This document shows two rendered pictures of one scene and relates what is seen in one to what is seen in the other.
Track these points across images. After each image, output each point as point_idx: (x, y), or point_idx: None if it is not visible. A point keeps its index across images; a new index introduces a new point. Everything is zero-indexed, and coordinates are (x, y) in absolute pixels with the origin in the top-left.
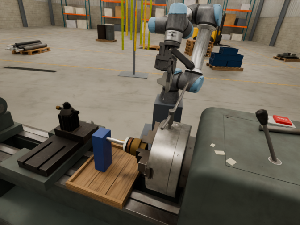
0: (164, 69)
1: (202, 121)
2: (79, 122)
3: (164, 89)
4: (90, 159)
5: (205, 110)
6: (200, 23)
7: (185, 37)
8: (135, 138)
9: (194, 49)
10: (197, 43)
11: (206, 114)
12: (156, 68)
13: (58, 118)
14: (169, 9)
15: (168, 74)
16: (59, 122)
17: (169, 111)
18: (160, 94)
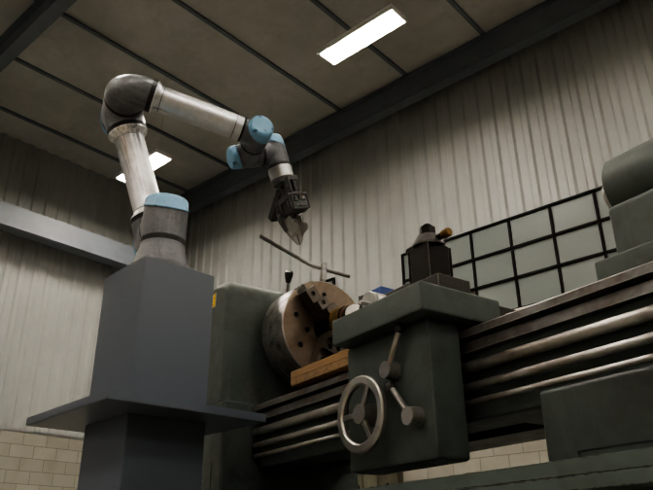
0: (300, 212)
1: (268, 293)
2: (409, 279)
3: (185, 243)
4: None
5: (236, 284)
6: (146, 126)
7: (243, 168)
8: (345, 305)
9: (152, 170)
10: (150, 160)
11: (254, 287)
12: (308, 208)
13: (451, 257)
14: (282, 139)
15: (302, 220)
16: (451, 266)
17: (326, 264)
18: (182, 257)
